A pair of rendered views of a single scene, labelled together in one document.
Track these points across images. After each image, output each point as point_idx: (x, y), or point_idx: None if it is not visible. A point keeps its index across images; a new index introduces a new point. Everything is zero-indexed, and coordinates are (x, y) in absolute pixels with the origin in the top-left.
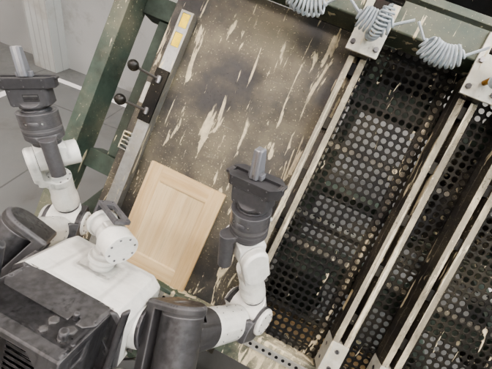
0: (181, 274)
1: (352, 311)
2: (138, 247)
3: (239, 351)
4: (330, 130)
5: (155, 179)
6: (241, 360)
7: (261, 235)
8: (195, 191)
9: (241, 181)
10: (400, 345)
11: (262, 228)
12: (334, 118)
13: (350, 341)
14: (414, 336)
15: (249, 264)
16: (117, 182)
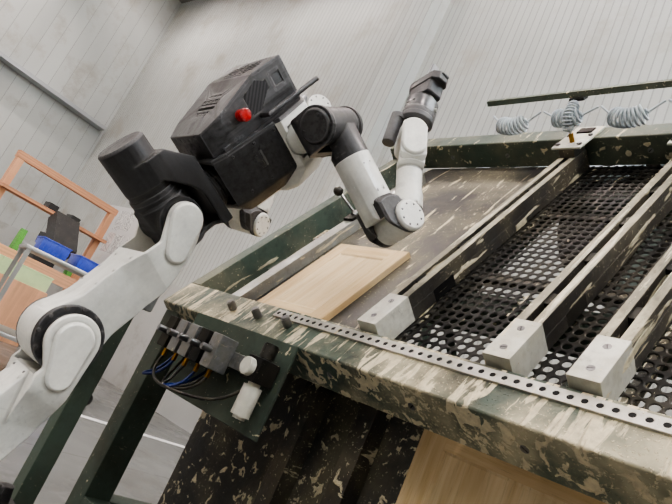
0: (323, 310)
1: (550, 289)
2: (285, 298)
3: (364, 356)
4: (535, 188)
5: (337, 253)
6: (363, 365)
7: (424, 107)
8: (376, 253)
9: (417, 81)
10: (633, 314)
11: (425, 101)
12: (541, 182)
13: (544, 316)
14: (654, 299)
15: (408, 120)
16: (297, 253)
